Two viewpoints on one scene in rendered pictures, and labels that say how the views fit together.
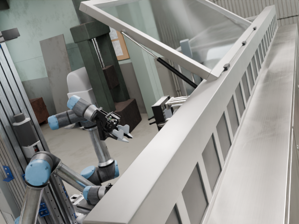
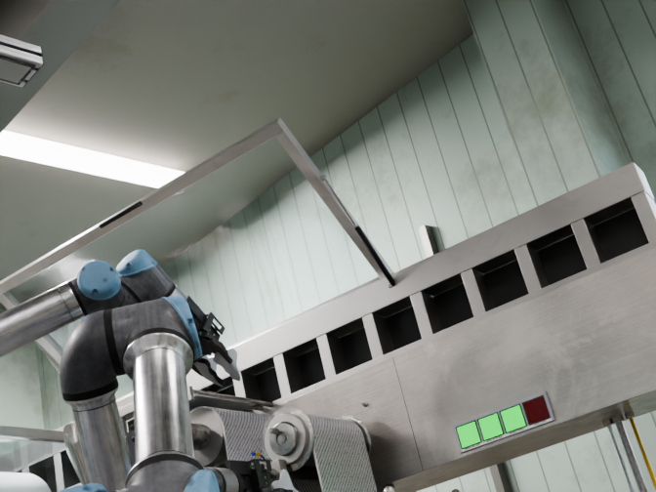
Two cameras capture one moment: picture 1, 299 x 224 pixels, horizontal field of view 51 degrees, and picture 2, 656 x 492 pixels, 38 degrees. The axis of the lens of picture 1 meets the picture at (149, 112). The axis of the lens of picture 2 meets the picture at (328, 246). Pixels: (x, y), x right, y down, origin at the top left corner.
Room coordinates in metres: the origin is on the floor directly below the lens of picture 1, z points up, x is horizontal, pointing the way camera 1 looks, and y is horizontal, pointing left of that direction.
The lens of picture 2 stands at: (1.19, 2.15, 0.75)
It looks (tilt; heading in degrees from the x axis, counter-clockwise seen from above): 24 degrees up; 269
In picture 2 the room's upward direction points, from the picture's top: 14 degrees counter-clockwise
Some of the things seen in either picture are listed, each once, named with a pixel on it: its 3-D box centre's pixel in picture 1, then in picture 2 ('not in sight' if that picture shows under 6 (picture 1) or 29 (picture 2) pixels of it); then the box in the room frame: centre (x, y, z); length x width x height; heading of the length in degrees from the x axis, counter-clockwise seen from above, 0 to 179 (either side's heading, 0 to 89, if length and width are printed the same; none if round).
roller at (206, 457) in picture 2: not in sight; (232, 440); (1.51, -0.24, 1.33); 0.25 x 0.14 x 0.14; 61
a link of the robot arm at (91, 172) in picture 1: (90, 177); not in sight; (1.98, 0.51, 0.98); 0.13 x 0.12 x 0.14; 98
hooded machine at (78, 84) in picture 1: (89, 98); not in sight; (6.42, 1.11, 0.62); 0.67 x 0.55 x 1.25; 48
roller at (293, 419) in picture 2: not in sight; (315, 442); (1.30, -0.11, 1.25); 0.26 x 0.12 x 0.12; 61
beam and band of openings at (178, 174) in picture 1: (251, 52); (169, 416); (1.74, -0.64, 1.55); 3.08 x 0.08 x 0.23; 151
